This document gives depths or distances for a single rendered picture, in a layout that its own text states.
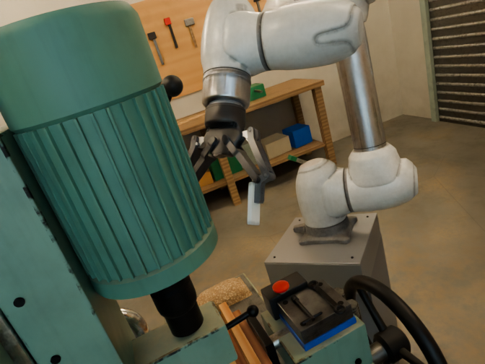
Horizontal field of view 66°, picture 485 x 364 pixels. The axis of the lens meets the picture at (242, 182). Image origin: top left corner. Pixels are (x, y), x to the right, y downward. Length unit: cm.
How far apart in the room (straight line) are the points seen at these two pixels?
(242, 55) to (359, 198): 71
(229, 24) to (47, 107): 40
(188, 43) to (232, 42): 316
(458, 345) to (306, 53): 155
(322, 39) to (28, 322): 56
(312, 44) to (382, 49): 413
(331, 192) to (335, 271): 25
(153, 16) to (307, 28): 322
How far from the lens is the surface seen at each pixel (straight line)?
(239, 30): 69
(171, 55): 381
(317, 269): 126
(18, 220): 44
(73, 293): 47
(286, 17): 67
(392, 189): 124
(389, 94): 488
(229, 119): 66
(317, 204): 128
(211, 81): 68
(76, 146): 41
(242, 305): 87
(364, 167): 122
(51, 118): 40
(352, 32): 67
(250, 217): 61
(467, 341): 197
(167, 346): 59
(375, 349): 82
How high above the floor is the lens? 144
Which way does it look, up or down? 21 degrees down
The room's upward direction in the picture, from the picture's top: 17 degrees counter-clockwise
